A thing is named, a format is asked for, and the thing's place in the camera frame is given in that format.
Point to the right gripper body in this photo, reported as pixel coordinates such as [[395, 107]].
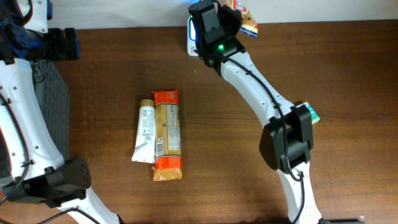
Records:
[[231, 23]]

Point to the cream snack bag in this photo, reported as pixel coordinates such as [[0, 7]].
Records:
[[249, 25]]

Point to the small teal tissue pack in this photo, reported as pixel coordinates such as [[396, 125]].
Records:
[[314, 115]]

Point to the white tube brown cap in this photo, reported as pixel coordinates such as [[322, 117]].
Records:
[[144, 150]]

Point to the orange cracker package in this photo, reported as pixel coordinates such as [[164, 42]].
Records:
[[168, 150]]

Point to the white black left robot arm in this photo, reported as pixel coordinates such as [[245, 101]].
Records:
[[35, 106]]

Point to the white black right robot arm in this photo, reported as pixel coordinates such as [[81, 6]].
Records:
[[287, 129]]

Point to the white barcode scanner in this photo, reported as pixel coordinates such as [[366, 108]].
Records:
[[191, 35]]

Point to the grey plastic mesh basket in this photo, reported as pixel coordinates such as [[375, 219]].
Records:
[[54, 101]]

